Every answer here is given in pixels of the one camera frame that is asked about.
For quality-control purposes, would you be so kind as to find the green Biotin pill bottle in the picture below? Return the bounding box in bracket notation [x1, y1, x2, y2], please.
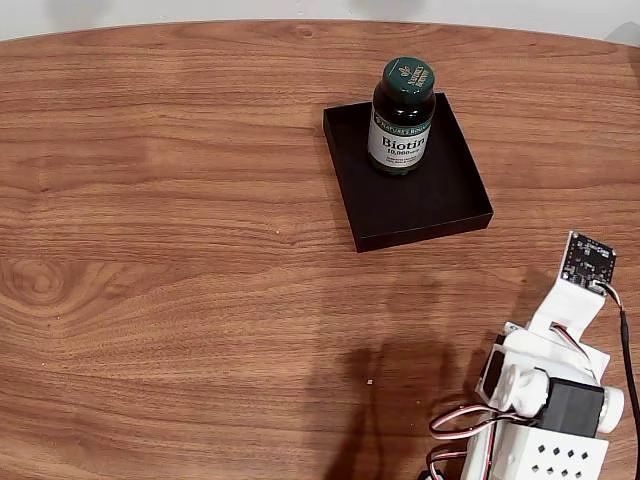
[367, 55, 437, 176]

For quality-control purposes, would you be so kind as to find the shallow black cardboard box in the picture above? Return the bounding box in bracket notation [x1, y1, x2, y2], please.
[322, 92, 495, 254]

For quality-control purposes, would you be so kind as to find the red white black servo cable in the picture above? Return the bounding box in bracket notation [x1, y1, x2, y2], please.
[549, 323, 594, 361]
[428, 405, 507, 442]

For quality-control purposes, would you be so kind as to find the black camera cable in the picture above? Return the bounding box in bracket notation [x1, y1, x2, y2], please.
[594, 282, 640, 451]

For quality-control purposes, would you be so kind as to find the black camera circuit board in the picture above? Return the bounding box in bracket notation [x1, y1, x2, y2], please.
[558, 230, 617, 294]

